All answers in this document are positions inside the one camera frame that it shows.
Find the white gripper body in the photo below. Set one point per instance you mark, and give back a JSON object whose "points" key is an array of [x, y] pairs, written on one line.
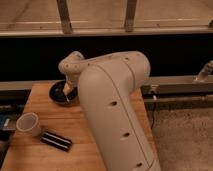
{"points": [[69, 86]]}

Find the dark ceramic bowl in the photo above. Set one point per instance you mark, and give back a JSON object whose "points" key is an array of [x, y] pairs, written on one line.
{"points": [[59, 97]]}

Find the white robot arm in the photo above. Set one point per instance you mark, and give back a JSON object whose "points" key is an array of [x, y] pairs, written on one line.
{"points": [[104, 86]]}

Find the translucent plastic cup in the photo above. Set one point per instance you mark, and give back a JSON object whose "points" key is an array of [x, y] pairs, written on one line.
{"points": [[29, 123]]}

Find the left metal window post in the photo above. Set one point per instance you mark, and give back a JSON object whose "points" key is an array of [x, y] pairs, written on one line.
{"points": [[64, 16]]}

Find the metal window post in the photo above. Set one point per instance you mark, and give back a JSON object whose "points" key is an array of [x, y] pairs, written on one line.
{"points": [[64, 16], [130, 15]]}

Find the right metal window post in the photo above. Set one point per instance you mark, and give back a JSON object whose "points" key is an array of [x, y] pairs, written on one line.
{"points": [[130, 15]]}

